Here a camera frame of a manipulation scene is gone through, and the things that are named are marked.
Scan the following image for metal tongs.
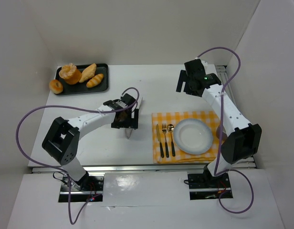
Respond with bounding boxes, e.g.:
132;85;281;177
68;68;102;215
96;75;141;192
125;98;143;139

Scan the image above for striped golden bread roll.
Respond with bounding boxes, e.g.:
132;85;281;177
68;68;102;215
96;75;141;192
86;73;104;88

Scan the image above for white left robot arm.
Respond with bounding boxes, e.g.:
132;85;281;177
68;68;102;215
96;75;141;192
42;93;139;190

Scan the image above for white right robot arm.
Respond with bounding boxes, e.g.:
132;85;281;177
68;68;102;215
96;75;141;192
176;59;262;187

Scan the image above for pale pointed pastry bread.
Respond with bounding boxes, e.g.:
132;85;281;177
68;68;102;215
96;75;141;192
79;63;97;83

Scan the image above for tall orange muffin bread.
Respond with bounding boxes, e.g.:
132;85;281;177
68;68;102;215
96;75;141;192
59;63;82;85

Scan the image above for small round bagel bread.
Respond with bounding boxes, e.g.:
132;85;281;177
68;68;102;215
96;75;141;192
49;80;63;94

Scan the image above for black tray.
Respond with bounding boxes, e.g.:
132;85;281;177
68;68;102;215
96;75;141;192
55;63;109;96

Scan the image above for yellow checkered cloth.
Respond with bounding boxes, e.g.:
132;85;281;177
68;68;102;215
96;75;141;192
152;111;220;164

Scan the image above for white plate blue rim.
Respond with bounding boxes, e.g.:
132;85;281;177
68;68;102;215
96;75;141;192
173;118;213;155

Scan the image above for purple mug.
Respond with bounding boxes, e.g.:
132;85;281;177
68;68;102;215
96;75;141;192
216;126;221;138

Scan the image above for knife with black handle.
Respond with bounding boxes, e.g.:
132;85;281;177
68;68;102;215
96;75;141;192
156;124;164;158

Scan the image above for fork with black handle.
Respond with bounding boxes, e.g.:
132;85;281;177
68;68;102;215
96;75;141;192
162;123;169;158

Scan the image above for gold spoon black handle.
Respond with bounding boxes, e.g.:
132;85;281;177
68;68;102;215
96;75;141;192
167;124;176;157

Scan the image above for aluminium front rail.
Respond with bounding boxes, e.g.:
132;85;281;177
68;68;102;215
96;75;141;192
31;164;210;174

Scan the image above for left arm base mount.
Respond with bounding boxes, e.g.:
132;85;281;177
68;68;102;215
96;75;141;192
52;172;105;203

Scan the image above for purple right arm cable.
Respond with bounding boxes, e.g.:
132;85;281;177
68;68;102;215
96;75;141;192
197;46;254;213

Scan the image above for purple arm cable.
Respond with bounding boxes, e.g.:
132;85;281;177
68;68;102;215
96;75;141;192
15;86;140;225
197;46;254;213

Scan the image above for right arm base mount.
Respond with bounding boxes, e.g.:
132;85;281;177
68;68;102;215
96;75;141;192
183;173;233;200

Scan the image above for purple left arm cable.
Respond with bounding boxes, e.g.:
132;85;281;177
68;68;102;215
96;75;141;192
15;86;140;225

